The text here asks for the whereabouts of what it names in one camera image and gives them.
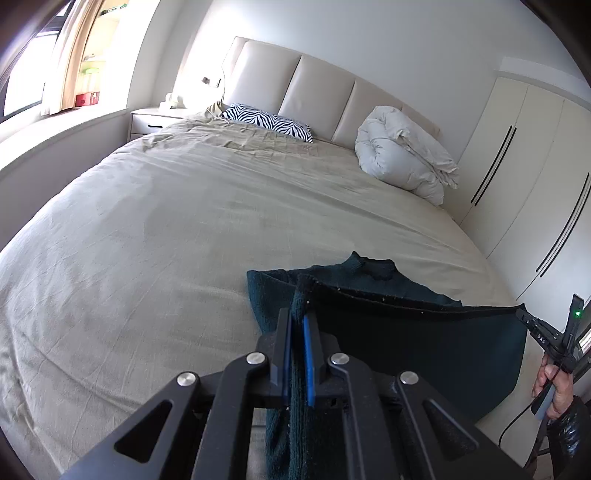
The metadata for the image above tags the black framed window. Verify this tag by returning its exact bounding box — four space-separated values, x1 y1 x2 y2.
0 0 70 119

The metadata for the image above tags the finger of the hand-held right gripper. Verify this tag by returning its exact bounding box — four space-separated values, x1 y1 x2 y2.
515 307 563 352

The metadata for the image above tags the white nightstand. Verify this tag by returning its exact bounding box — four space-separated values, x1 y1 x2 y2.
129 107 199 141

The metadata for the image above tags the zebra print pillow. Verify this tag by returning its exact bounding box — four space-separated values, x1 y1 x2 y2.
221 104 315 144

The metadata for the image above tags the person's right hand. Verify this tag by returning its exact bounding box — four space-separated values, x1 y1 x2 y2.
531 353 576 422

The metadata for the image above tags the bed with beige sheet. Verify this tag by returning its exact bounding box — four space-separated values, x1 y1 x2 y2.
0 108 513 480

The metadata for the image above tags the black cable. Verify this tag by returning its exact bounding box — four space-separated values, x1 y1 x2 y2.
498 364 561 450

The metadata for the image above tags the person's right forearm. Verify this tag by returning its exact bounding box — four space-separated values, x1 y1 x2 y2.
546 394 591 480

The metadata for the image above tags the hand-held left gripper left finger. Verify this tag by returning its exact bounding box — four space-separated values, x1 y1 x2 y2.
60 308 294 480

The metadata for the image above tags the cream padded headboard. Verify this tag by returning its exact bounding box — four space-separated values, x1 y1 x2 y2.
222 36 441 148

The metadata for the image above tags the beige curtain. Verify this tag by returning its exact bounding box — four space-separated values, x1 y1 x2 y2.
41 0 100 115

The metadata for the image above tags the white wall shelf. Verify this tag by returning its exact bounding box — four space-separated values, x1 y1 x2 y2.
74 0 131 110

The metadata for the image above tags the dark green knit sweater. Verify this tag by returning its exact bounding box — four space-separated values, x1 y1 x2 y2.
246 251 528 480

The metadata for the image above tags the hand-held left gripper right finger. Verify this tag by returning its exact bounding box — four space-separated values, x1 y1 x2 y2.
302 313 532 480

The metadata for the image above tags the white wardrobe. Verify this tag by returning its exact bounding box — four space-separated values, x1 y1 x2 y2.
457 55 591 333

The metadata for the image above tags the folded white duvet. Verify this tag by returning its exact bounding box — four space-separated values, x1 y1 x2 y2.
355 106 460 206

